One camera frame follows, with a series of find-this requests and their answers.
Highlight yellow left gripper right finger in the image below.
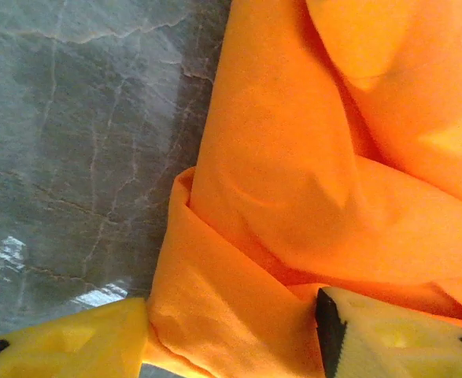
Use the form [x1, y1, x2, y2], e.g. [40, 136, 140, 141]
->
[315, 286, 462, 378]

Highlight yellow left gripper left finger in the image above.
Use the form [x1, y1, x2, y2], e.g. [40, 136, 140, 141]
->
[0, 297, 150, 378]

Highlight light orange shorts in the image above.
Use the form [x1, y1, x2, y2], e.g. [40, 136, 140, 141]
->
[142, 0, 462, 378]

